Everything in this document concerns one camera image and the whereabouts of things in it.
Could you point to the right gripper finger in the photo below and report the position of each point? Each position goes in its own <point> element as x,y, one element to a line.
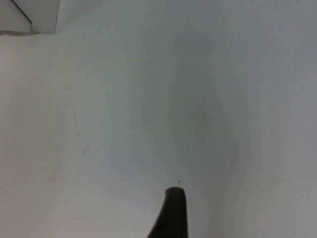
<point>174,215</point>

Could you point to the small grey chest of drawers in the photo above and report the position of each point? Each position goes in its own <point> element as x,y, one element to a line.
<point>39,15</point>

